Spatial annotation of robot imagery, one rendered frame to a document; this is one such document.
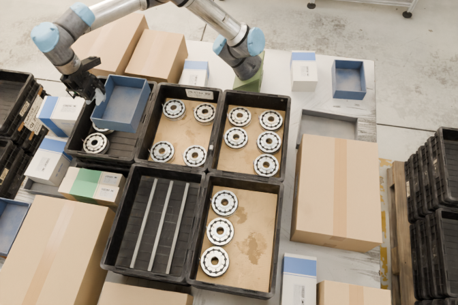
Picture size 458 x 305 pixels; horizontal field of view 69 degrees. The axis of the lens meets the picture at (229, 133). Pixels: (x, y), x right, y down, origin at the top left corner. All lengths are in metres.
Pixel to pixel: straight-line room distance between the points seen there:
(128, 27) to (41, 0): 2.10
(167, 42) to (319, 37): 1.61
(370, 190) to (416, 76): 1.77
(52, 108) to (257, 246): 1.09
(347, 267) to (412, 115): 1.57
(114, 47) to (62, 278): 1.06
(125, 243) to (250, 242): 0.47
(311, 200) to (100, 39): 1.29
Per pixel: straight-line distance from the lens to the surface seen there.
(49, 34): 1.09
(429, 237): 2.02
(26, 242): 1.48
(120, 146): 1.55
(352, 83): 1.88
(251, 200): 1.37
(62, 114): 1.69
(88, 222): 1.39
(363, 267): 1.52
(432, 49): 3.28
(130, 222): 1.41
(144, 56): 1.78
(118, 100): 1.38
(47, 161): 1.71
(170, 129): 1.53
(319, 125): 1.69
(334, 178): 1.37
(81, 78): 1.22
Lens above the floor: 2.13
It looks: 61 degrees down
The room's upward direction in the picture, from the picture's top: 5 degrees counter-clockwise
